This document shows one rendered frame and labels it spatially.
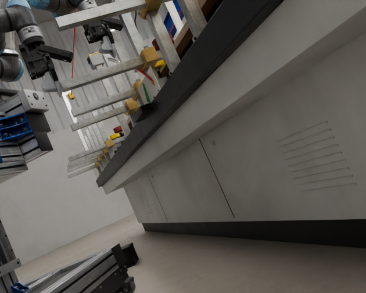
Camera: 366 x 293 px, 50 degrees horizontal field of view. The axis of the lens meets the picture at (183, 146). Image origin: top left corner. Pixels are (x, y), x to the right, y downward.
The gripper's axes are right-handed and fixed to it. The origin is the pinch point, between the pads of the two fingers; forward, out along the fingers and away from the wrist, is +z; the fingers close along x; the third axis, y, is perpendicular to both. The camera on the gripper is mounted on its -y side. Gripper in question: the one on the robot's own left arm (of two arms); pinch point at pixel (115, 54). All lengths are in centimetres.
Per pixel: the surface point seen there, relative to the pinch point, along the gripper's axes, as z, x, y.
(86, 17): 3.7, 42.4, 25.5
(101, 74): 13.0, 18.3, 17.9
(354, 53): 50, 91, -6
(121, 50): -3.5, -5.9, -6.6
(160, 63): 9.9, 2.3, -17.0
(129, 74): 7.8, -6.2, -5.7
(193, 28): 24, 65, 10
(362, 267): 99, 69, -2
